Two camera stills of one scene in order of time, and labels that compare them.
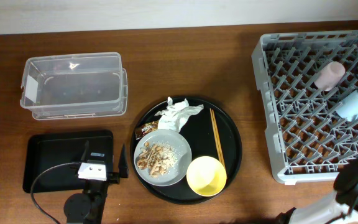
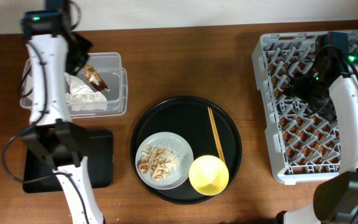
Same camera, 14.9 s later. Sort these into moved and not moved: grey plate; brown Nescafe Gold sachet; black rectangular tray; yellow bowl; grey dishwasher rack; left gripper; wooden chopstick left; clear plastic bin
Moved: left gripper; brown Nescafe Gold sachet
Not moved: clear plastic bin; yellow bowl; grey plate; grey dishwasher rack; wooden chopstick left; black rectangular tray
